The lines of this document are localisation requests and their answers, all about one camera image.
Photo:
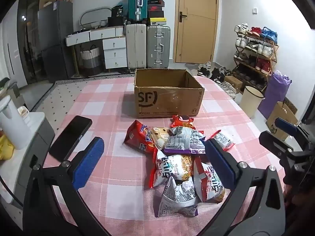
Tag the wooden door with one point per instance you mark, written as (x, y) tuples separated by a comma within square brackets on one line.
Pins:
[(196, 29)]

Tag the black smartphone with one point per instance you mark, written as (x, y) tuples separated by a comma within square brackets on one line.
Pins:
[(69, 137)]

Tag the teal suitcase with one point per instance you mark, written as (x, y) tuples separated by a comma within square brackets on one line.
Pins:
[(136, 3)]

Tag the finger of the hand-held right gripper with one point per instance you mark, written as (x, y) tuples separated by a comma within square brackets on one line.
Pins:
[(285, 125), (273, 141)]

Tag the white suitcase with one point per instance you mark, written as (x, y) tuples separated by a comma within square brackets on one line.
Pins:
[(136, 45)]

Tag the cream bread packet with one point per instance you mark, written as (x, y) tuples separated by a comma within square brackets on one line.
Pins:
[(160, 136)]

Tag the grey side cabinet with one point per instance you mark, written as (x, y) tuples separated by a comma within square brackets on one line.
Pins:
[(27, 162)]

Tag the red cookie packet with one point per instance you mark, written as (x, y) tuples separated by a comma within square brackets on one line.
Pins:
[(183, 121)]

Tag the white grey purple-edged snack bag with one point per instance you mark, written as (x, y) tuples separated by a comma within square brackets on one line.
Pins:
[(177, 196), (183, 141)]

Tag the white drawer cabinet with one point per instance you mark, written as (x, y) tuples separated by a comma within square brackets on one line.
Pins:
[(114, 54)]

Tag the grey white laundry basket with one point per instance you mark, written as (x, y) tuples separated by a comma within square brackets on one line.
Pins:
[(90, 60)]

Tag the yellow bag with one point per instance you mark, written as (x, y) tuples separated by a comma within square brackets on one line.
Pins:
[(5, 148)]

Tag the dark glass cabinet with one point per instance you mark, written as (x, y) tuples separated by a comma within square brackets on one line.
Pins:
[(29, 29)]

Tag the plain black shoe box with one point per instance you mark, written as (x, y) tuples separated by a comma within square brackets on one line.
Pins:
[(155, 14)]

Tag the yellow black shoe box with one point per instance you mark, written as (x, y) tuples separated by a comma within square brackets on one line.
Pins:
[(157, 20)]

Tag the purple bag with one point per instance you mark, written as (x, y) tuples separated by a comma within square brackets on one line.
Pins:
[(274, 95)]

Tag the cream trash bin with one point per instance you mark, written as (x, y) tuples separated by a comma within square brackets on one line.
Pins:
[(251, 102)]

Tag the small brown cardboard box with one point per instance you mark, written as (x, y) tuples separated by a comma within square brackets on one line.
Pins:
[(233, 82)]

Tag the pile of shoes on floor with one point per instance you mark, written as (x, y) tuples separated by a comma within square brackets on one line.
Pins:
[(217, 75)]

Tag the white food container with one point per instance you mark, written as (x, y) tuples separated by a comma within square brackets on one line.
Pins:
[(23, 111)]

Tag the open printed cardboard box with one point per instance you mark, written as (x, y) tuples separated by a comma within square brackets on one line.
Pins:
[(280, 120)]

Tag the black shoe box red logo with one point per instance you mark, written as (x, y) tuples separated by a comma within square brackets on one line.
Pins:
[(155, 8)]

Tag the wide black box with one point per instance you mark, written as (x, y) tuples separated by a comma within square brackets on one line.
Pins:
[(117, 21)]

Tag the small white snack packet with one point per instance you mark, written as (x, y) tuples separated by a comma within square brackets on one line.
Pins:
[(222, 140)]

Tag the dark grey refrigerator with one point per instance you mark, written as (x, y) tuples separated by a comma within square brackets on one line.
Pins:
[(55, 41)]

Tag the red chip bag blue label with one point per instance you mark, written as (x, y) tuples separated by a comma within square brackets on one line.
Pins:
[(140, 137)]

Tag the white desk with drawers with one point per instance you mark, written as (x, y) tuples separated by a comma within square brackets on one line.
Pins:
[(83, 36)]

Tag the rows of shoes on rack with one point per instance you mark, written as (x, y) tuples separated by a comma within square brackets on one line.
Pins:
[(256, 48)]

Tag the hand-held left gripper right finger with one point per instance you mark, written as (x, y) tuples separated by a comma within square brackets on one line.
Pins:
[(220, 164)]

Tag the black printed box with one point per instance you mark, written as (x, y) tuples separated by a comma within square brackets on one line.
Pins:
[(117, 11)]

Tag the pink plaid tablecloth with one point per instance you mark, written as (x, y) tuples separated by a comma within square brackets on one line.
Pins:
[(118, 118)]

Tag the oval metal hoop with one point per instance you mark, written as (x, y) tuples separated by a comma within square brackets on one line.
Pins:
[(85, 13)]

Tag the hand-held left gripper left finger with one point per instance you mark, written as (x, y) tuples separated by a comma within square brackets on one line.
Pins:
[(87, 162)]

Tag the silver suitcase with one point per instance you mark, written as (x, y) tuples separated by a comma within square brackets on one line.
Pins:
[(158, 46)]

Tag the white kettle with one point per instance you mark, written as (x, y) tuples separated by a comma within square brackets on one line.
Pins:
[(12, 125)]

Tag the wooden shoe rack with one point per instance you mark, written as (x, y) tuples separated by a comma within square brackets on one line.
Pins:
[(272, 54)]

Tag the white shoe box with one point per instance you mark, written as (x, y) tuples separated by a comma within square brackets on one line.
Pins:
[(157, 23)]

